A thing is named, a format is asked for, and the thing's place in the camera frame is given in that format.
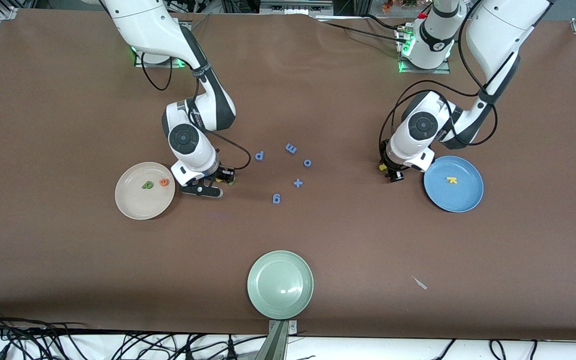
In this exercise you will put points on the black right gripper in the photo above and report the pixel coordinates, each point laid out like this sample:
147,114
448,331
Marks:
222,174

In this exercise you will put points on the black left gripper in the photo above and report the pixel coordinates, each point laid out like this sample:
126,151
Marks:
391,170

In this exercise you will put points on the yellow letter k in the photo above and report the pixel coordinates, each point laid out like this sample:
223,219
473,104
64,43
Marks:
451,180

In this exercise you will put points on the orange letter e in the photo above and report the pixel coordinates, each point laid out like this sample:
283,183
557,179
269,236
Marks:
161,183

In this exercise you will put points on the green letter p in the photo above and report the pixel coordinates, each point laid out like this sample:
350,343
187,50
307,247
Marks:
147,185

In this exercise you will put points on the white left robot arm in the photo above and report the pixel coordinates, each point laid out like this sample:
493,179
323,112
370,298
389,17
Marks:
413,145

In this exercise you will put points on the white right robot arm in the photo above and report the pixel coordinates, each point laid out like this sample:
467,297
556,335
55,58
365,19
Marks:
193,145

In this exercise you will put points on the blue letter p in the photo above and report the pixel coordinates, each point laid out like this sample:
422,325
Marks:
259,156

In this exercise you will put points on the blue letter g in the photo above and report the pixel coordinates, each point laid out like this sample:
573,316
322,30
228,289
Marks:
276,199

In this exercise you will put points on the blue round plate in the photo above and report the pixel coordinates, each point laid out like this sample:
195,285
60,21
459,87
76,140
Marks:
460,192

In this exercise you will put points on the blue letter m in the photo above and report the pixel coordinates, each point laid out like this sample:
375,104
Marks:
291,148

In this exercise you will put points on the blue plus sign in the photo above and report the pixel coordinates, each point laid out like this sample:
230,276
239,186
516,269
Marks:
298,183

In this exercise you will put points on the beige round plate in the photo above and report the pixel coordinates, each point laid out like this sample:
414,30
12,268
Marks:
138,200

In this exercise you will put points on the brown table cover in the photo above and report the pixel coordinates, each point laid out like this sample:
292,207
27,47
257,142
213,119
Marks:
318,100

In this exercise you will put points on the small grey paper scrap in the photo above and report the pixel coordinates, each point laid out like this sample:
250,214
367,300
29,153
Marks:
420,283

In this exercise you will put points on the green round plate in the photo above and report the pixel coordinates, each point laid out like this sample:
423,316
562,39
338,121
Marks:
280,284

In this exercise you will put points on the grey equipment box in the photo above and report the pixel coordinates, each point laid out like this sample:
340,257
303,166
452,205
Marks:
295,7

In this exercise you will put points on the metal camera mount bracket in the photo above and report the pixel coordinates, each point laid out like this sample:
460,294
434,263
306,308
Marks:
278,345

